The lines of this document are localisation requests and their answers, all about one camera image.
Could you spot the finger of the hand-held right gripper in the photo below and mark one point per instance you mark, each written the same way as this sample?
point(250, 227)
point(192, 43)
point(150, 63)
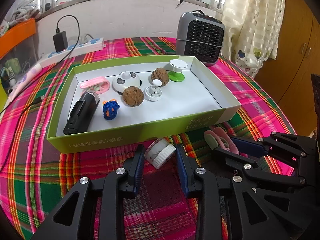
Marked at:
point(247, 146)
point(237, 158)

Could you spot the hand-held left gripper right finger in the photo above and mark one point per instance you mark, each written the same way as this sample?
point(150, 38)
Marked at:
point(181, 170)

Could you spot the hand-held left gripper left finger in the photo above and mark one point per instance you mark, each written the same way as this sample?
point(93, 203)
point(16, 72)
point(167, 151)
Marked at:
point(138, 170)

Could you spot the white round jar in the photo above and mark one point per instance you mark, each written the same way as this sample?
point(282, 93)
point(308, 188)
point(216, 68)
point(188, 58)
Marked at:
point(161, 155)

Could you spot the pink clip with grey pad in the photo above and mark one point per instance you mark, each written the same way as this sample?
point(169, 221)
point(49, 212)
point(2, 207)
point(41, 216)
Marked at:
point(221, 131)

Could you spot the green white cardboard box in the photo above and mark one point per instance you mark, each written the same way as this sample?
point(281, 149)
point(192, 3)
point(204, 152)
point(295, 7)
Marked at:
point(100, 142)

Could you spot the blue orange knitted toy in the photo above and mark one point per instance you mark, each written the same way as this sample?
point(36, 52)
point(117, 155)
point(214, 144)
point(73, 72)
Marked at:
point(110, 110)

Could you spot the brown walnut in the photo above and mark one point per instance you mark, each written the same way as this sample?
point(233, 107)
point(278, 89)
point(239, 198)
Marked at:
point(133, 97)
point(158, 75)

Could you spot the white round knob gadget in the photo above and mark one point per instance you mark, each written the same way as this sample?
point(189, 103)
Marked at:
point(153, 95)

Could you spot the black rectangular device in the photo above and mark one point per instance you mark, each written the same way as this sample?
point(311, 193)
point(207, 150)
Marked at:
point(80, 115)

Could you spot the white panda gadget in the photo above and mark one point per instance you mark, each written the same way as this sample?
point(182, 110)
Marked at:
point(127, 81)

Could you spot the green white suction stand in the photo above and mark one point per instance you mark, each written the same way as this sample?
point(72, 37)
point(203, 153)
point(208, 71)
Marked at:
point(176, 76)

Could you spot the pink green plaid tablecloth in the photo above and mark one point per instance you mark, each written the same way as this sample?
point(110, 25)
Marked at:
point(37, 180)

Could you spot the wooden cabinet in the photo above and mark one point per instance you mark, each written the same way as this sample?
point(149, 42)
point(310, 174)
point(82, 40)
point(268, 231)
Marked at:
point(295, 55)

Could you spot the grey black desk heater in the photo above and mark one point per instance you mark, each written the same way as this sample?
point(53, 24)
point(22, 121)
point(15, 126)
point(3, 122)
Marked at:
point(205, 40)

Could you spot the cream heart print curtain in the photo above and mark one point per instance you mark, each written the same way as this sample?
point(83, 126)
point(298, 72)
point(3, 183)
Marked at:
point(250, 17)

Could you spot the white blue power strip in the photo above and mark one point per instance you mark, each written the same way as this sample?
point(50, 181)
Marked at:
point(92, 43)

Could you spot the pink white electric toothbrush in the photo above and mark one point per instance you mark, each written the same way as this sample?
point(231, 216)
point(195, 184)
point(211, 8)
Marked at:
point(25, 81)

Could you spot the black charger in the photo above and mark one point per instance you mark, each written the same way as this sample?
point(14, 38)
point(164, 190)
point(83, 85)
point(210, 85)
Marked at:
point(60, 42)

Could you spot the yellow cardboard box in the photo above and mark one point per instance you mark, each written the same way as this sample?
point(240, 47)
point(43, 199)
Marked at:
point(1, 92)

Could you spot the clear bin orange lid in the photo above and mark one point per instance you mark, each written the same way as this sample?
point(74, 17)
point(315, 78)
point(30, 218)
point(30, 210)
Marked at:
point(17, 32)

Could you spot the clear plastic bag bundle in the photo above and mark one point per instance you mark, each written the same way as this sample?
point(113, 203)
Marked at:
point(25, 10)

